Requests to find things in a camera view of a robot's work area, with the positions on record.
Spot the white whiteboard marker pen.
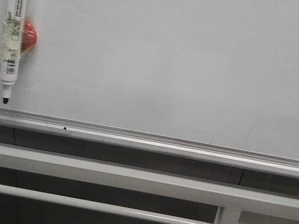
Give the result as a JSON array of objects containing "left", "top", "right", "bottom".
[{"left": 0, "top": 0, "right": 27, "bottom": 105}]

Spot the white round stand bar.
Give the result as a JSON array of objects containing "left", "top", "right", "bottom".
[{"left": 0, "top": 184, "right": 212, "bottom": 224}]

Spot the large whiteboard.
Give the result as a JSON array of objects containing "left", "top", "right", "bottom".
[{"left": 7, "top": 0, "right": 299, "bottom": 160}]

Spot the red round magnet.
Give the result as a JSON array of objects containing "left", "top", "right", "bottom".
[{"left": 21, "top": 19, "right": 38, "bottom": 53}]

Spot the aluminium whiteboard tray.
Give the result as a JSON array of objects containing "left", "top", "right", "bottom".
[{"left": 0, "top": 107, "right": 299, "bottom": 178}]

